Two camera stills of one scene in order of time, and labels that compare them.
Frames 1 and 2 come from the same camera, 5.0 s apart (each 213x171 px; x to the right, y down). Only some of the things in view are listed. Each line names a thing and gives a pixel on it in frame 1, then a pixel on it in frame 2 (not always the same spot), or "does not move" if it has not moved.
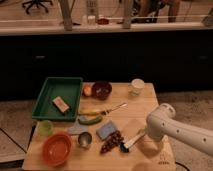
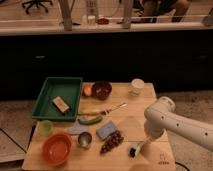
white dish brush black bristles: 125,147 -> 133,150
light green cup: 46,128 does not move
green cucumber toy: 91,122 does not move
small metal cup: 85,139 does not move
